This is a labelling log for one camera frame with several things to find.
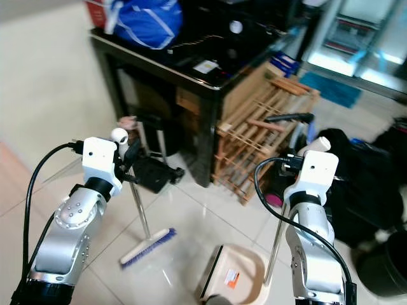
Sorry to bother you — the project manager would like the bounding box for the small pink object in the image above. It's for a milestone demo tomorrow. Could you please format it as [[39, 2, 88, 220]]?
[[118, 116, 137, 131]]

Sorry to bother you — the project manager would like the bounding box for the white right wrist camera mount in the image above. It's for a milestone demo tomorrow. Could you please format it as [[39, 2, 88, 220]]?
[[286, 151, 339, 204]]

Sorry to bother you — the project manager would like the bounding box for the blue fabric bag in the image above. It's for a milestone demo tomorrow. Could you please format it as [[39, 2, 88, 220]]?
[[105, 0, 184, 50]]

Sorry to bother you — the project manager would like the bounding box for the round black waste bin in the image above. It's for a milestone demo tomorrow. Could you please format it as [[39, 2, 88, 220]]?
[[356, 238, 407, 297]]

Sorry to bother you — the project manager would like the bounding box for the glass sliding door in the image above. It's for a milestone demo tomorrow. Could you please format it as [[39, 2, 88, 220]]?
[[289, 0, 407, 99]]

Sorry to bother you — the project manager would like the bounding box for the teal floor mat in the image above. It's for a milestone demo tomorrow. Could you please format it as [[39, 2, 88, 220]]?
[[299, 71, 363, 109]]

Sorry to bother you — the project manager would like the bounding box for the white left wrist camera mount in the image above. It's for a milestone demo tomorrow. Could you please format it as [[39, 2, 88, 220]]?
[[81, 137, 121, 198]]

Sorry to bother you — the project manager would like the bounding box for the wooden slatted rack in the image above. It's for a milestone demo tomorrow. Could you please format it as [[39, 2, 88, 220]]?
[[213, 64, 321, 205]]

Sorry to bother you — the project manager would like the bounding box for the red box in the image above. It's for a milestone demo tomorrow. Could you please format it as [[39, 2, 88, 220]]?
[[86, 0, 109, 29]]

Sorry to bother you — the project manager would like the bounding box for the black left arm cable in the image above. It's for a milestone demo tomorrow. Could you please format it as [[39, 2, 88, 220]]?
[[22, 143, 85, 280]]

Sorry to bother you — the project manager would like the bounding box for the blue striped package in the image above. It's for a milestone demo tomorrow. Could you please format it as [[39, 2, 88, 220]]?
[[270, 54, 300, 76]]

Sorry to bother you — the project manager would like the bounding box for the broom with blue bristles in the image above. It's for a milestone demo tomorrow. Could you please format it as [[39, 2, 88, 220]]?
[[111, 127, 177, 268]]

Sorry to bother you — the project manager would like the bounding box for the white card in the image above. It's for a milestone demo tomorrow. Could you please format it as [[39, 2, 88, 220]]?
[[194, 60, 220, 74]]

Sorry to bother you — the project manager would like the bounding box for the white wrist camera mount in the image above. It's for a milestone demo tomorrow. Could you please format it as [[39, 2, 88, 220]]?
[[286, 151, 339, 204], [81, 137, 121, 198]]

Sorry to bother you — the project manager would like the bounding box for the large black bag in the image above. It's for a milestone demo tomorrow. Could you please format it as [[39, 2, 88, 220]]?
[[315, 118, 407, 248]]

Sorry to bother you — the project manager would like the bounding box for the black glossy table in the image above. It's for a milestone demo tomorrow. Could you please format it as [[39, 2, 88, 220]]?
[[90, 25, 284, 188]]

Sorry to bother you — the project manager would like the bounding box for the beige long-handled dustpan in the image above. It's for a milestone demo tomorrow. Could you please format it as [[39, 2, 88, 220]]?
[[197, 135, 333, 305]]

